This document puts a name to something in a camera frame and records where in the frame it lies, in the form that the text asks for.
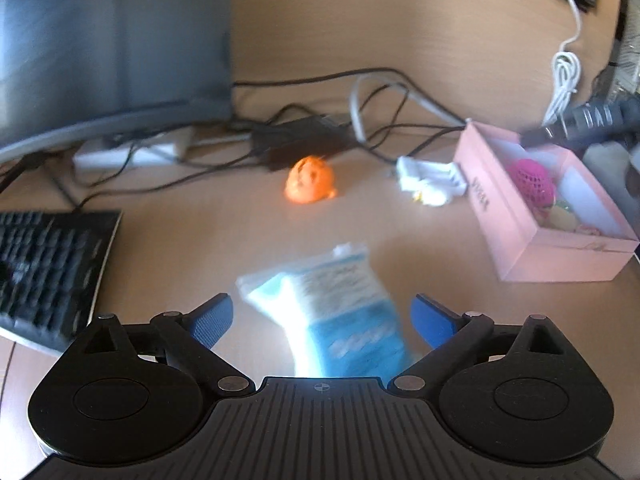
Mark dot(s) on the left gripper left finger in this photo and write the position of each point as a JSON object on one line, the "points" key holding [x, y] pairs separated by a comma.
{"points": [[189, 341]]}

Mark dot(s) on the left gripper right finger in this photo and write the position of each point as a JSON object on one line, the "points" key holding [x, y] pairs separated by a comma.
{"points": [[455, 340]]}

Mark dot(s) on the pink toy basket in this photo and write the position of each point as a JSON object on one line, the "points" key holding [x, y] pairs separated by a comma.
{"points": [[533, 181]]}

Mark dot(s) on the blue white mask packet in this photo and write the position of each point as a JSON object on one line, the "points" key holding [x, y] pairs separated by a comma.
{"points": [[336, 314]]}

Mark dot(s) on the white yellow flower toy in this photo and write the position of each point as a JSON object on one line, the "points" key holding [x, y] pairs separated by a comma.
{"points": [[432, 197]]}

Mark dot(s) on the pink cartoon figure toy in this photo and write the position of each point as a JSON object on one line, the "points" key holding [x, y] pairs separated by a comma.
{"points": [[560, 217]]}

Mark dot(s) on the gloved right hand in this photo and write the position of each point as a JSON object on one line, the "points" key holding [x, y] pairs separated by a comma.
{"points": [[617, 170]]}

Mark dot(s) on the computer tower case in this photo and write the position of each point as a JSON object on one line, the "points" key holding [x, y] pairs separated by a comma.
{"points": [[620, 75]]}

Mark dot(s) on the pink cardboard box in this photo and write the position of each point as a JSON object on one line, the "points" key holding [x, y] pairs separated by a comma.
{"points": [[581, 236]]}

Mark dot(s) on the black mechanical keyboard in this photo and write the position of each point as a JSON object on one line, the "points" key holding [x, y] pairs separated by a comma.
{"points": [[52, 263]]}

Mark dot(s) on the orange toy helmet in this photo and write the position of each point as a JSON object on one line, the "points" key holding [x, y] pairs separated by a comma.
{"points": [[309, 181]]}

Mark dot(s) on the white power strip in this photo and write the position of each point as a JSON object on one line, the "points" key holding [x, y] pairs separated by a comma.
{"points": [[160, 150]]}

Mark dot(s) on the black power adapter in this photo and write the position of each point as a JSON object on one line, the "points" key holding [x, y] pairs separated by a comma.
{"points": [[282, 146]]}

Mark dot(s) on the black curved monitor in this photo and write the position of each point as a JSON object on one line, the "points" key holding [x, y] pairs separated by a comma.
{"points": [[74, 70]]}

